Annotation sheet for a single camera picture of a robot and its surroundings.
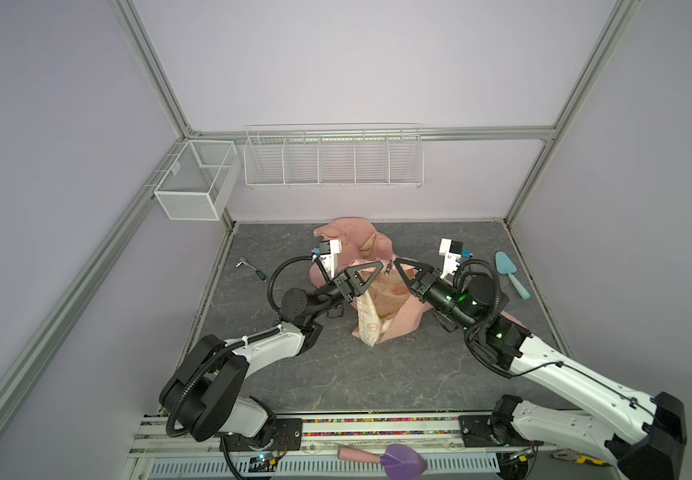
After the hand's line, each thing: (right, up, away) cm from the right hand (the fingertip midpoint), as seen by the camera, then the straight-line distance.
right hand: (393, 265), depth 62 cm
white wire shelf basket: (-17, +36, +40) cm, 56 cm away
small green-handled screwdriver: (-43, -5, +43) cm, 61 cm away
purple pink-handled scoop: (+2, -47, +8) cm, 48 cm away
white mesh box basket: (-61, +27, +39) cm, 77 cm away
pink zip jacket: (-8, +1, +37) cm, 38 cm away
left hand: (-2, -2, +1) cm, 3 cm away
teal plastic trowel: (+45, -2, +43) cm, 63 cm away
